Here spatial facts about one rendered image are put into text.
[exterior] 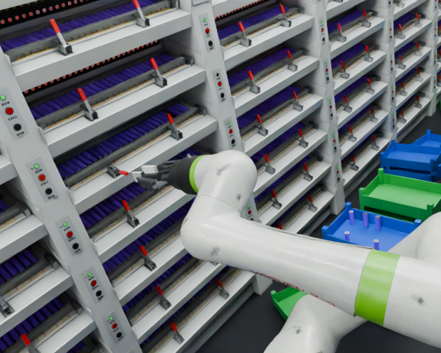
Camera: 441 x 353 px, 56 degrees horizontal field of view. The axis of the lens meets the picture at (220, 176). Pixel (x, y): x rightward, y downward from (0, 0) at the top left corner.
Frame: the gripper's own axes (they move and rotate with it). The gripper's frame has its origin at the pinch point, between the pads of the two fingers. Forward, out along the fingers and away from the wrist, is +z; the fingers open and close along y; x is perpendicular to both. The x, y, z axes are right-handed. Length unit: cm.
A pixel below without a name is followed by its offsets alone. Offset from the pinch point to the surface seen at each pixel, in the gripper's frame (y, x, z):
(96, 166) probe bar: -2.8, 3.8, 21.5
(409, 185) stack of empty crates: 107, -64, -16
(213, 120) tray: 43.1, -1.6, 16.7
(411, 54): 233, -35, 27
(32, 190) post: -24.0, 7.7, 14.8
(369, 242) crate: 66, -65, -17
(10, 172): -26.5, 14.4, 14.4
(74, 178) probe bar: -10.6, 3.7, 21.4
